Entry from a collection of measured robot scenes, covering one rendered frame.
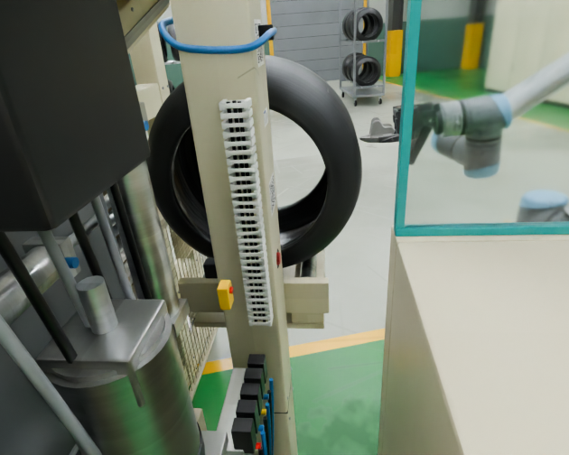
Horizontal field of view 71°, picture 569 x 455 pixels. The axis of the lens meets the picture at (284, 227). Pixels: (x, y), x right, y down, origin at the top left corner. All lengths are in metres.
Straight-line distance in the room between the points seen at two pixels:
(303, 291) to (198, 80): 0.57
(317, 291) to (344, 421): 0.98
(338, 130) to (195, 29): 0.41
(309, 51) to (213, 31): 11.53
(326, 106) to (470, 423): 0.77
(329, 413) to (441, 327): 1.56
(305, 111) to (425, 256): 0.54
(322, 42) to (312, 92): 11.37
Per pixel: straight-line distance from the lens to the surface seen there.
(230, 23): 0.73
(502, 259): 0.54
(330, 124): 0.97
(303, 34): 12.19
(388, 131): 1.14
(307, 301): 1.06
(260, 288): 0.84
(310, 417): 1.93
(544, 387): 0.39
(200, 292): 1.10
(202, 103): 0.75
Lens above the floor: 1.54
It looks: 27 degrees down
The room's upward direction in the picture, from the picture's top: 4 degrees counter-clockwise
